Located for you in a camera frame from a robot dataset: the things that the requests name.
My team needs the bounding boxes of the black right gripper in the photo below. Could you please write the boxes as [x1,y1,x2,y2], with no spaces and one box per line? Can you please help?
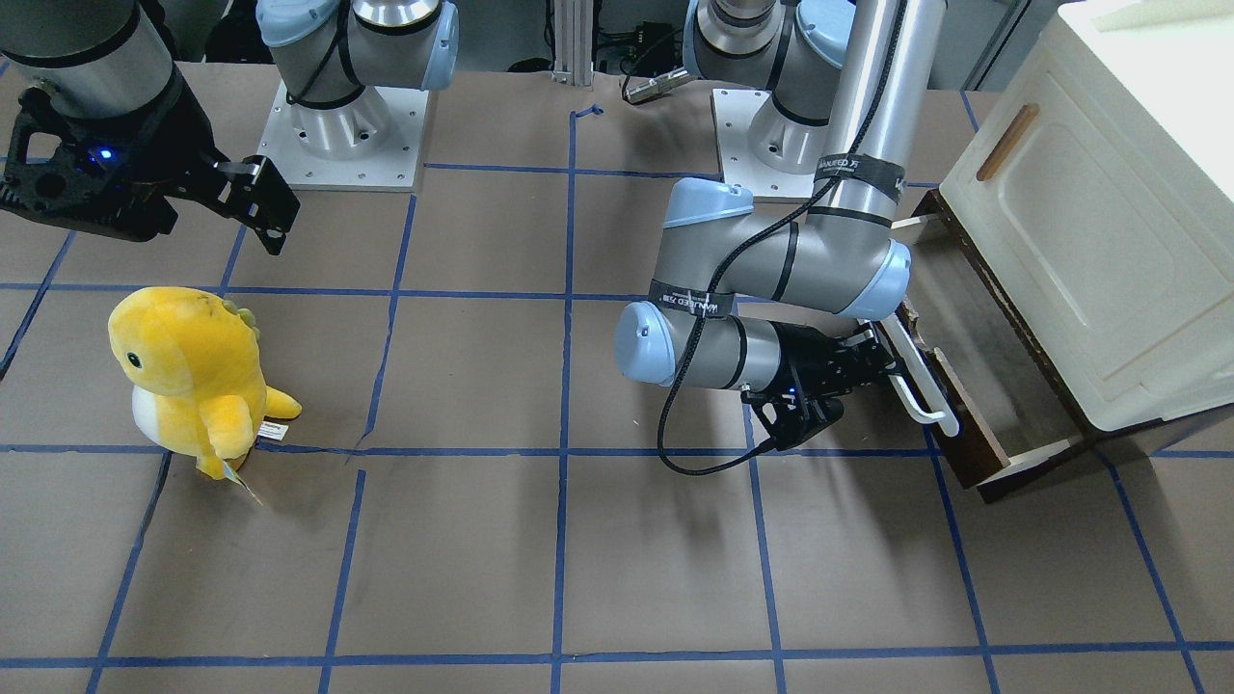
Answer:
[2,65,301,256]

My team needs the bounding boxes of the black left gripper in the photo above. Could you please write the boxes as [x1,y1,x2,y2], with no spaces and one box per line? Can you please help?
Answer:
[740,322,902,452]

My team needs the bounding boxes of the dark wooden drawer front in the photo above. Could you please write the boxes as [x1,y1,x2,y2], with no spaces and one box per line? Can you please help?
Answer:
[892,188,1090,504]

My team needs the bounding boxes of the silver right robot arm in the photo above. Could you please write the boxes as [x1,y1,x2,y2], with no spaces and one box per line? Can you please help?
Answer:
[2,1,459,254]

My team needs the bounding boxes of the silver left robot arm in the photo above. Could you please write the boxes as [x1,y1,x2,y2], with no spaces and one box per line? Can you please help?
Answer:
[615,1,946,454]

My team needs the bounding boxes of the yellow plush toy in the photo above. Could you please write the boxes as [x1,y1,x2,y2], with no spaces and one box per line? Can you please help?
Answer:
[107,286,304,489]

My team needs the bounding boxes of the dark wooden cabinet base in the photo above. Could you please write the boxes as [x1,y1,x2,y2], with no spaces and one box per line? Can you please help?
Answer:
[911,188,1234,504]

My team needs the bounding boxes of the cream cabinet body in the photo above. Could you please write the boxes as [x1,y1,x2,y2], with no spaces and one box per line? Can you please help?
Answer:
[940,1,1233,431]

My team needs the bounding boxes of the white drawer handle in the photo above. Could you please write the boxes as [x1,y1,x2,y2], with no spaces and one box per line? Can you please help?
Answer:
[875,316,960,438]

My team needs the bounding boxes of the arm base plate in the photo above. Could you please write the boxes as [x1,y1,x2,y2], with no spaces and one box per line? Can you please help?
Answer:
[712,88,828,203]
[258,84,433,193]

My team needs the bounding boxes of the brown wooden cabinet handle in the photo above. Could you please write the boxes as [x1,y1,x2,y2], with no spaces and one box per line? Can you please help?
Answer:
[975,102,1040,183]

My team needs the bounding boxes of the aluminium frame post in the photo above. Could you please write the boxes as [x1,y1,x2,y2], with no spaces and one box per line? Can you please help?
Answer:
[550,0,596,91]

